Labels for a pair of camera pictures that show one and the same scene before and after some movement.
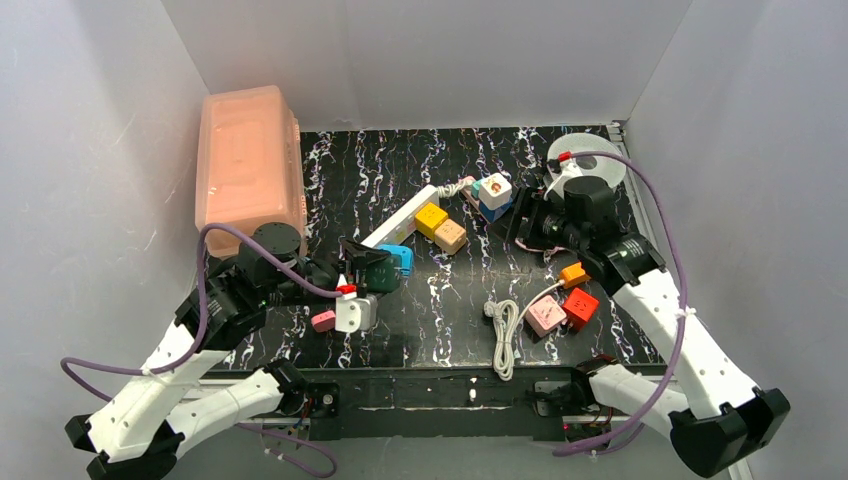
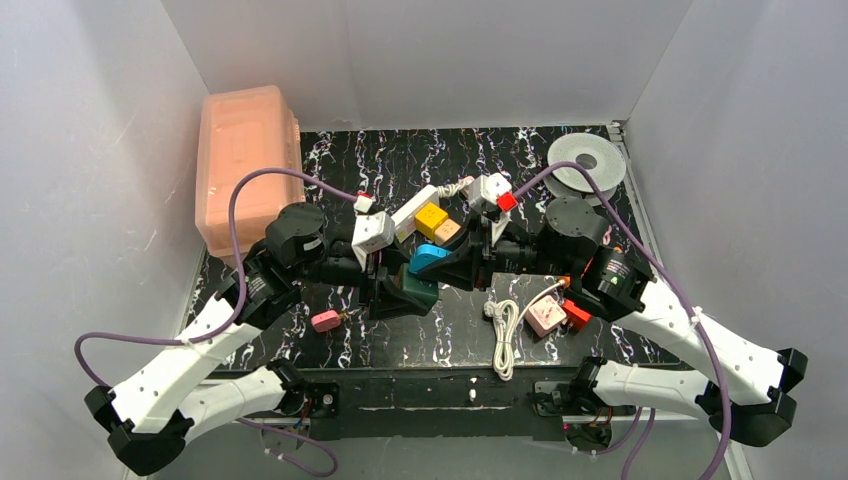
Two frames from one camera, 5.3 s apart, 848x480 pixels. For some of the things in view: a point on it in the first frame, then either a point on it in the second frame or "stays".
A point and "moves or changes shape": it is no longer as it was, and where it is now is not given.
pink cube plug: (545, 316) stays
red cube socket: (580, 308) stays
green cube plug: (383, 276) moves or changes shape
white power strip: (403, 223) stays
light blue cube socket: (406, 255) -> (426, 254)
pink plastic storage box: (249, 164) stays
